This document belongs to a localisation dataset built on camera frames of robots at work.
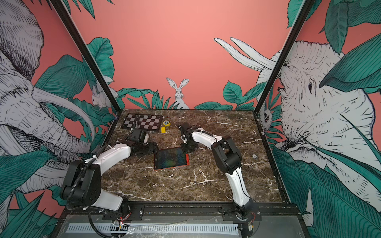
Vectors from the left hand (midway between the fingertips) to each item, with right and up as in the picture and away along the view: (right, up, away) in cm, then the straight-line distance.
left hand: (154, 147), depth 92 cm
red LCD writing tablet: (+10, -7, +2) cm, 12 cm away
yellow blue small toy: (+3, +15, +19) cm, 25 cm away
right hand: (+19, -2, +5) cm, 19 cm away
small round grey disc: (+65, -6, +4) cm, 65 cm away
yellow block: (+2, +10, +16) cm, 19 cm away
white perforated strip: (+6, -36, -21) cm, 42 cm away
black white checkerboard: (-11, +16, +19) cm, 27 cm away
